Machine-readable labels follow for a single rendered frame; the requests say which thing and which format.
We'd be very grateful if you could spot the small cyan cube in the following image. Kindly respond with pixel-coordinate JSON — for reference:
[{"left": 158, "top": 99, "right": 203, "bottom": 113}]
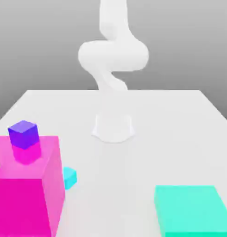
[{"left": 63, "top": 166, "right": 77, "bottom": 191}]

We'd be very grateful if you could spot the small purple cube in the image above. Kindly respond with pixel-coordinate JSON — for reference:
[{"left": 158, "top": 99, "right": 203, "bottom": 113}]
[{"left": 7, "top": 120, "right": 40, "bottom": 150}]

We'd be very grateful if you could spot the small magenta cube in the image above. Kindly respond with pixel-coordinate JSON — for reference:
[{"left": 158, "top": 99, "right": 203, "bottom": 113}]
[{"left": 12, "top": 140, "right": 42, "bottom": 165}]

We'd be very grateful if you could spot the large turquoise box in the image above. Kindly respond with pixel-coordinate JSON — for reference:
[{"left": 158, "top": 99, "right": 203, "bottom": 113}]
[{"left": 154, "top": 185, "right": 227, "bottom": 237}]

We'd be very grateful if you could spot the large pink box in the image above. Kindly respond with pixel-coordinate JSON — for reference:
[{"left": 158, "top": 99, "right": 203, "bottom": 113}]
[{"left": 0, "top": 135, "right": 66, "bottom": 237}]

